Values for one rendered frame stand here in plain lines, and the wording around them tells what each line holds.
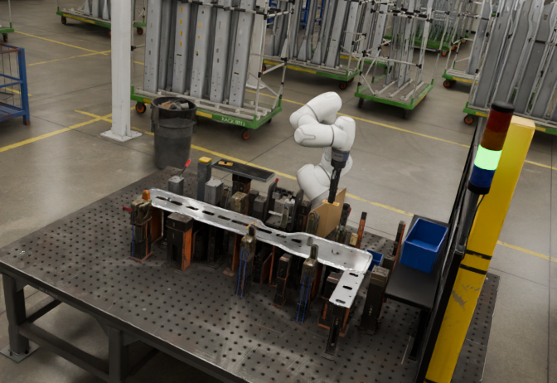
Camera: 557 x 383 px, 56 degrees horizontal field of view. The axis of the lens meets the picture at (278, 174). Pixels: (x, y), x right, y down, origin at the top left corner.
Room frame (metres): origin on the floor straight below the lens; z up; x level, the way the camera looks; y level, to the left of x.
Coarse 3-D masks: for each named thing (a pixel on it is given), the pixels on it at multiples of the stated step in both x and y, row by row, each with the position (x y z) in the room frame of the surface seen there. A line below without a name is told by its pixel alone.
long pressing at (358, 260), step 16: (160, 192) 2.77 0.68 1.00; (160, 208) 2.60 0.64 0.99; (176, 208) 2.61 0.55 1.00; (208, 208) 2.66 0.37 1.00; (208, 224) 2.50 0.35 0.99; (224, 224) 2.50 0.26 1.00; (272, 240) 2.40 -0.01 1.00; (288, 240) 2.42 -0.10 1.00; (304, 240) 2.44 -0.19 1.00; (320, 240) 2.46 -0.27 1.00; (304, 256) 2.29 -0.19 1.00; (320, 256) 2.30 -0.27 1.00; (336, 256) 2.32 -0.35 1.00; (352, 256) 2.34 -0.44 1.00; (368, 256) 2.36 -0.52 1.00
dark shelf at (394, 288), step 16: (448, 224) 2.80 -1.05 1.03; (400, 256) 2.36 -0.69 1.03; (400, 272) 2.21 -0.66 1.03; (416, 272) 2.23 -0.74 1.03; (432, 272) 2.25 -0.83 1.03; (400, 288) 2.07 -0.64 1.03; (416, 288) 2.08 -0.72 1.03; (432, 288) 2.10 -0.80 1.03; (416, 304) 1.98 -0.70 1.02; (432, 304) 1.98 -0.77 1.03
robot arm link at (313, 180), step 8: (304, 168) 3.20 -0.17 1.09; (312, 168) 3.21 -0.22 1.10; (320, 168) 3.22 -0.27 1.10; (304, 176) 3.17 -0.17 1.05; (312, 176) 3.17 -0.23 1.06; (320, 176) 3.18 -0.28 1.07; (304, 184) 3.15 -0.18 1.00; (312, 184) 3.14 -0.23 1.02; (320, 184) 3.15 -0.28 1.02; (328, 184) 3.19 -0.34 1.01; (304, 192) 3.16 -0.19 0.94; (312, 192) 3.12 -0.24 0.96; (320, 192) 3.12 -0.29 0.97
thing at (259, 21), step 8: (264, 0) 9.15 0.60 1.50; (256, 16) 9.20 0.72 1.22; (256, 24) 9.19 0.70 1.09; (256, 32) 9.18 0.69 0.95; (256, 40) 9.18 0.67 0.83; (256, 48) 9.17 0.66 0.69; (256, 56) 9.16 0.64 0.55; (256, 64) 9.16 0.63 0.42; (256, 72) 9.15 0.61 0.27; (248, 80) 9.30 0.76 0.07; (256, 80) 9.16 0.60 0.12; (256, 88) 9.05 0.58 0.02
